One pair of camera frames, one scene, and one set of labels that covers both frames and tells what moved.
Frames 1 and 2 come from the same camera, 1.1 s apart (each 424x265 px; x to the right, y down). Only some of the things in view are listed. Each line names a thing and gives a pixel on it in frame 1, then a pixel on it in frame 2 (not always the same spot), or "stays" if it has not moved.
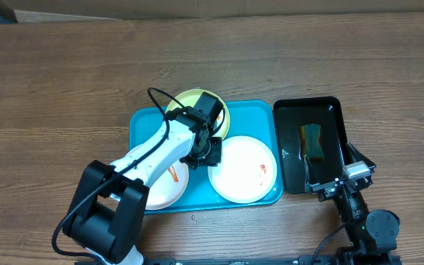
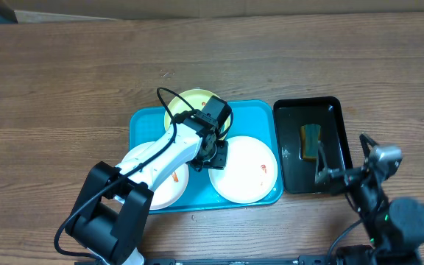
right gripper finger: [352, 156] → [364, 139]
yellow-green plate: [193, 98] stays
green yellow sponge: [311, 142] stays
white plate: [247, 172] stays
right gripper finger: [310, 176] → [322, 171]
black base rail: [322, 260] stays
